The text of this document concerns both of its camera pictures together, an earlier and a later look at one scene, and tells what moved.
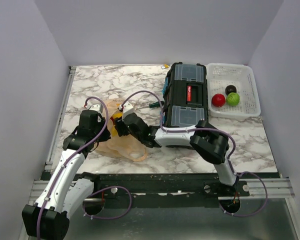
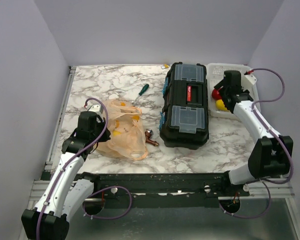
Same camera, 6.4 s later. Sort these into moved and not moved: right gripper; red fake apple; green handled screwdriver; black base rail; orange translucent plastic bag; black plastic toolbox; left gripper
Moved: red fake apple; green handled screwdriver; right gripper
Not moved: black plastic toolbox; left gripper; black base rail; orange translucent plastic bag
